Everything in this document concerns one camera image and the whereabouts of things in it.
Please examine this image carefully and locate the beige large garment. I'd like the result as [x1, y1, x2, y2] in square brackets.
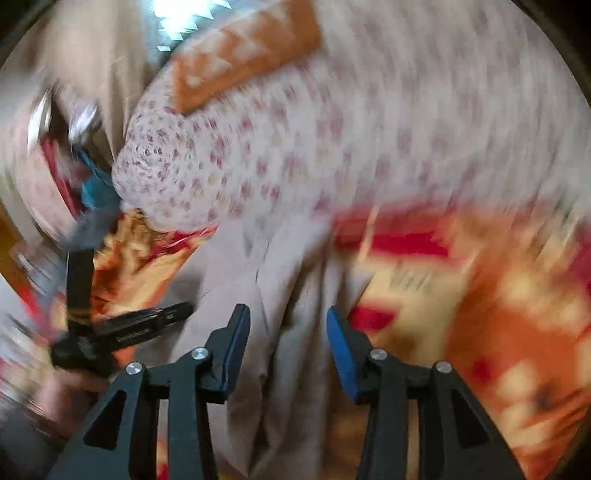
[135, 216, 370, 479]

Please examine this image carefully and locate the orange red patterned blanket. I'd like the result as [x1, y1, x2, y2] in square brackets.
[91, 205, 590, 479]

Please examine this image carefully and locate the person's left hand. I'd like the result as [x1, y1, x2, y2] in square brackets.
[30, 369, 110, 437]

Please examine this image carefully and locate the orange checkered mat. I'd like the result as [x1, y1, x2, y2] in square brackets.
[172, 1, 322, 115]

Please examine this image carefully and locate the blue cloth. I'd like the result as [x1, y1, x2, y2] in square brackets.
[75, 149, 120, 211]

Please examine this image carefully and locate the floral white bedsheet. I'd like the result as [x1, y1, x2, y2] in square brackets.
[112, 1, 590, 230]

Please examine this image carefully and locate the beige curtain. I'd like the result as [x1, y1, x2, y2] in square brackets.
[41, 0, 160, 163]

